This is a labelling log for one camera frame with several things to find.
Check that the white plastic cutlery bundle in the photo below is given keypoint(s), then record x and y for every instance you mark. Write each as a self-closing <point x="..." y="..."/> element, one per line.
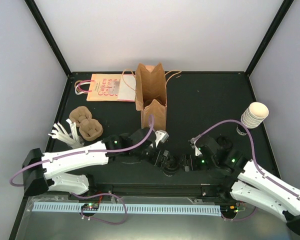
<point x="71" y="139"/>

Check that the black coffee cup lid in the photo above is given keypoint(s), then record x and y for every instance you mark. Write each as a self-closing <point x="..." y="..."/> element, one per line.
<point x="170" y="166"/>

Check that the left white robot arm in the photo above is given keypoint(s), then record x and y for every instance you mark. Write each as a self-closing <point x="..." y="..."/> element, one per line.
<point x="52" y="171"/>

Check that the brown pulp cup carrier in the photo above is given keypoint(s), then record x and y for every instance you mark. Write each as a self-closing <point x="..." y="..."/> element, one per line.
<point x="89" y="128"/>

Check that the printed orange paper bag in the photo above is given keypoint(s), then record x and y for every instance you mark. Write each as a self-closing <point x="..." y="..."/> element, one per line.
<point x="107" y="88"/>

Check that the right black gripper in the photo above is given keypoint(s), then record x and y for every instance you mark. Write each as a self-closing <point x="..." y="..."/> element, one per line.
<point x="186" y="163"/>

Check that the perforated white metal rail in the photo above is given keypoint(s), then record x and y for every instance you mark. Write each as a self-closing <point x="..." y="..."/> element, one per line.
<point x="112" y="208"/>

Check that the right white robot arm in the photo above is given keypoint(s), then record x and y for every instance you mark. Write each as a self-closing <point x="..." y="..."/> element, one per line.
<point x="244" y="180"/>

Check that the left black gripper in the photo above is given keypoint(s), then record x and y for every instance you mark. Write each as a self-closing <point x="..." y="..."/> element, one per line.
<point x="165" y="155"/>

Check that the brown paper bag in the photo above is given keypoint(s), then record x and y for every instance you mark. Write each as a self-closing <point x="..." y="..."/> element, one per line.
<point x="149" y="84"/>

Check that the stack of white paper cups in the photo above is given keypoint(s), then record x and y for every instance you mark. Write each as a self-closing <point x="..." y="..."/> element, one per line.
<point x="254" y="115"/>

